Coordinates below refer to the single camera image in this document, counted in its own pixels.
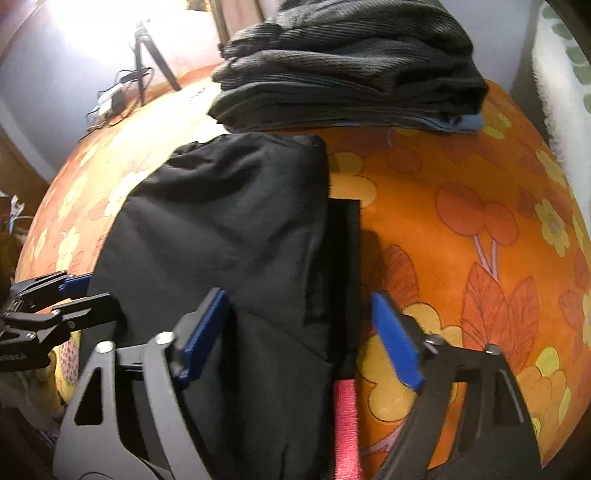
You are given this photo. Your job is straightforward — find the black pants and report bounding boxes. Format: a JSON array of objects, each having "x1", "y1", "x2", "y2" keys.
[{"x1": 80, "y1": 133, "x2": 359, "y2": 479}]

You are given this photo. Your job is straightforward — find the orange floral bedspread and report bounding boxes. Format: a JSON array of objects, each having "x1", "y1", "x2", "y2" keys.
[{"x1": 16, "y1": 67, "x2": 590, "y2": 463}]

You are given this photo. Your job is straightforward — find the white power adapter box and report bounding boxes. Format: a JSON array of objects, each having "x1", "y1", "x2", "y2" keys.
[{"x1": 97, "y1": 89, "x2": 127, "y2": 118}]

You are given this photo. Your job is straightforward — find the small black tripod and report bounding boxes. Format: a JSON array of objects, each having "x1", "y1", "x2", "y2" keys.
[{"x1": 132, "y1": 27, "x2": 182, "y2": 107}]

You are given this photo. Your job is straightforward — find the stack of folded dark clothes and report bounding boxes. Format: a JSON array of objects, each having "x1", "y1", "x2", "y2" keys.
[{"x1": 209, "y1": 1, "x2": 488, "y2": 133}]

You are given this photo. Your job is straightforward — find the green striped white pillow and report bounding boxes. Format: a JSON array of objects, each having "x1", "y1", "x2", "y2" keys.
[{"x1": 530, "y1": 4, "x2": 591, "y2": 218}]

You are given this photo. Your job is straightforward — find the black cables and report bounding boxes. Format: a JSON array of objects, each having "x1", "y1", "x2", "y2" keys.
[{"x1": 84, "y1": 67, "x2": 156, "y2": 130}]

